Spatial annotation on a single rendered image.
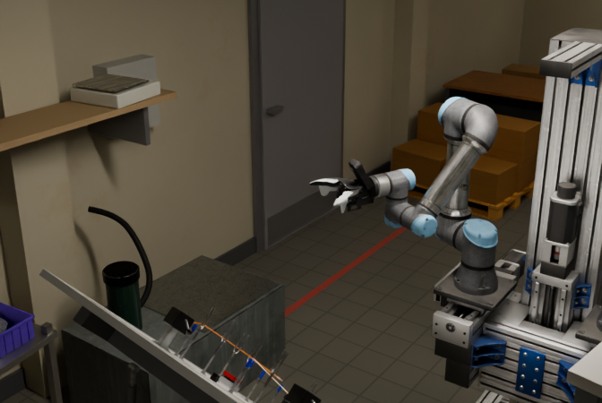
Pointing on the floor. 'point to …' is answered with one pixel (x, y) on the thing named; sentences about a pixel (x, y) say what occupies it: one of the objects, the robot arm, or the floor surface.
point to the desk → (501, 93)
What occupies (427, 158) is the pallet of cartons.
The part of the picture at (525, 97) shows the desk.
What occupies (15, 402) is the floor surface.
